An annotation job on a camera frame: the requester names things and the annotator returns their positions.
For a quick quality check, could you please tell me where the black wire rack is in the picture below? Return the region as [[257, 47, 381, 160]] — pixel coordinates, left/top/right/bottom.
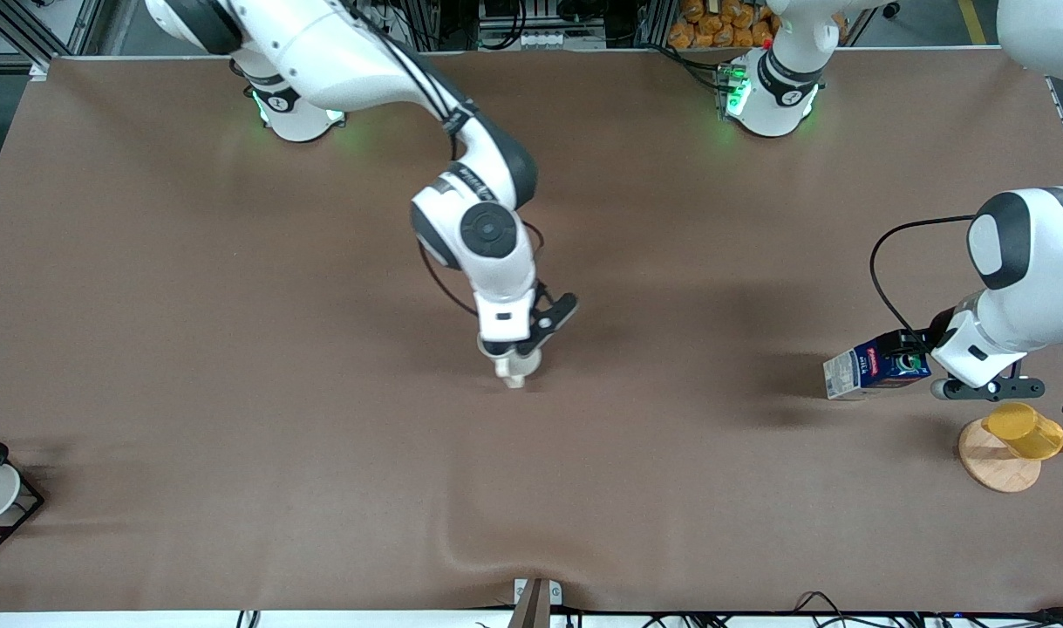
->
[[0, 423, 45, 563]]

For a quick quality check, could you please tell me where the yellow plastic cup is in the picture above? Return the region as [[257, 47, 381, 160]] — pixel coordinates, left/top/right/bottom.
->
[[982, 401, 1063, 461]]

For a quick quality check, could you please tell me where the beige mug with handle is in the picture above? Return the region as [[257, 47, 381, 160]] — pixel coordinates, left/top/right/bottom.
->
[[494, 347, 542, 390]]

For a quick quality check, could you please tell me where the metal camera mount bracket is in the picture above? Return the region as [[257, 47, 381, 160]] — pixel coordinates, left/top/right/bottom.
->
[[512, 577, 563, 628]]

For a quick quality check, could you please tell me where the blue milk carton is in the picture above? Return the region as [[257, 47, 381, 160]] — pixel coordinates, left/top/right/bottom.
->
[[823, 330, 933, 400]]

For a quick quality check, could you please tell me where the brown table cover sheet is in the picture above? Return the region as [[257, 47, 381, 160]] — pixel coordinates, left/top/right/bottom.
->
[[0, 48, 1063, 613]]

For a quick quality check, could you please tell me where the round wooden cup stand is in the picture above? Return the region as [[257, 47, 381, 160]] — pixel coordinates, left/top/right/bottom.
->
[[958, 417, 1063, 494]]

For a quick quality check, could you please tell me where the bag of orange bread rolls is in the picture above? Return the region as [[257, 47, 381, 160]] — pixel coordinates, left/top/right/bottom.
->
[[668, 0, 780, 50]]

